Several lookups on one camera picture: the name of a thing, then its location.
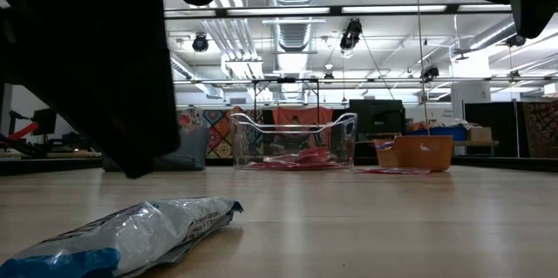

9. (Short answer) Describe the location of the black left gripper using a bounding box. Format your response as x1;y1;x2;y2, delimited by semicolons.
0;0;236;179

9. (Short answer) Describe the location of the red candy bag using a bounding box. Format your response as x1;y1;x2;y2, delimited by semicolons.
248;159;345;170

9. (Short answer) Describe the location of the pink translucent candy bag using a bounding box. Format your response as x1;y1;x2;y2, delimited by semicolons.
278;146;332;165
357;166;432;176

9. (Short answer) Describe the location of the Hershey's white blue candy bar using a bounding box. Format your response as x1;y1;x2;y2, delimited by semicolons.
0;196;244;278

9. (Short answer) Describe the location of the colourful patchwork quilt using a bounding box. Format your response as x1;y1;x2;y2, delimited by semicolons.
176;105;262;159

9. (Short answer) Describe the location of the small black monitor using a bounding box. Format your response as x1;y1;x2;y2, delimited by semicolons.
32;107;58;136

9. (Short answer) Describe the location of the clear plastic bin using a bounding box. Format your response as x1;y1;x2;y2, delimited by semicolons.
229;112;358;171

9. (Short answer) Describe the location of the red metal bar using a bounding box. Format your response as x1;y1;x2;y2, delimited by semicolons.
7;122;40;140

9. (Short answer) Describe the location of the black partition panel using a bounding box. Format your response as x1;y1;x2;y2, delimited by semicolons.
464;101;520;158

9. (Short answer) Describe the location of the patterned brown rug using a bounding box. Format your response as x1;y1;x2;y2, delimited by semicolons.
521;99;558;159

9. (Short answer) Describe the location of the cardboard box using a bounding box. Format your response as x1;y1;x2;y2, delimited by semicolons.
468;125;493;143

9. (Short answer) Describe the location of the blue storage tub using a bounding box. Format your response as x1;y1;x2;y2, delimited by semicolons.
407;125;470;142

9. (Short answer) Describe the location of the orange hanging cloth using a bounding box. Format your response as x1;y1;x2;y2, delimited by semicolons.
272;106;335;148

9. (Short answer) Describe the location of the orange plastic bin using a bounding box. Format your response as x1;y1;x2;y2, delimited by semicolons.
374;134;454;173

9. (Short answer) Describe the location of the black overhead light bar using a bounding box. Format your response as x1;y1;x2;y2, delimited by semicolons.
163;3;514;20

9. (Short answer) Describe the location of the thin hanging cord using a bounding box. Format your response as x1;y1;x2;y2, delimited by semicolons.
412;0;432;136

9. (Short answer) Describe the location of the silver ventilation duct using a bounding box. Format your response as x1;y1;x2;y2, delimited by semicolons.
263;0;326;100

